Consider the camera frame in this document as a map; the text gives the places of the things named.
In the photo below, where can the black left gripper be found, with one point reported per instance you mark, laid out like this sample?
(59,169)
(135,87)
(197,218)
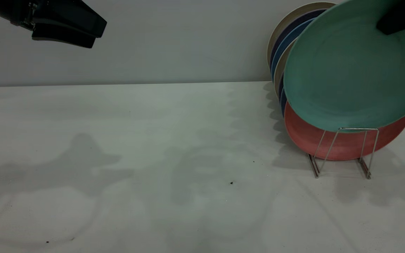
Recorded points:
(2,8)

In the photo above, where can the green round plate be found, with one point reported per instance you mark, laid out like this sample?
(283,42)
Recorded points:
(346,70)

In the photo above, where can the dark navy round plate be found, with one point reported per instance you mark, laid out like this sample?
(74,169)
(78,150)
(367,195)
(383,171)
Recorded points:
(282,100)
(294,26)

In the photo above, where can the blue round plate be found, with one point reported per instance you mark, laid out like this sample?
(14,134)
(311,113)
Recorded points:
(282,47)

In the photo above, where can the red round plate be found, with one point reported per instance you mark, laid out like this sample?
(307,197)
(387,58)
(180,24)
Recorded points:
(304,137)

